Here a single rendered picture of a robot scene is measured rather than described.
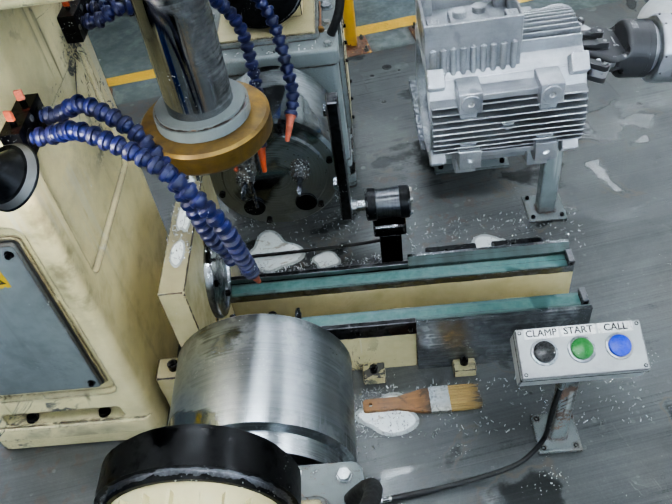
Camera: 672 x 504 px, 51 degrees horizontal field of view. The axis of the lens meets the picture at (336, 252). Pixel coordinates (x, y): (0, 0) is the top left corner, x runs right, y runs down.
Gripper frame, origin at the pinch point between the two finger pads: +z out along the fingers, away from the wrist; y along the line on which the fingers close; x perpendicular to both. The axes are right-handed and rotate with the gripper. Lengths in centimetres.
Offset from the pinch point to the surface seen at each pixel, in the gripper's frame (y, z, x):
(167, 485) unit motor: 57, 36, 5
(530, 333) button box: 24.8, -5.3, 28.8
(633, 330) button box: 25.6, -18.9, 27.7
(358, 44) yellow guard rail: -238, 2, 137
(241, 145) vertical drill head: 9.5, 33.2, 7.6
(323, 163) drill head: -18.3, 22.4, 33.6
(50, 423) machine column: 20, 69, 57
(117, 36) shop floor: -277, 133, 153
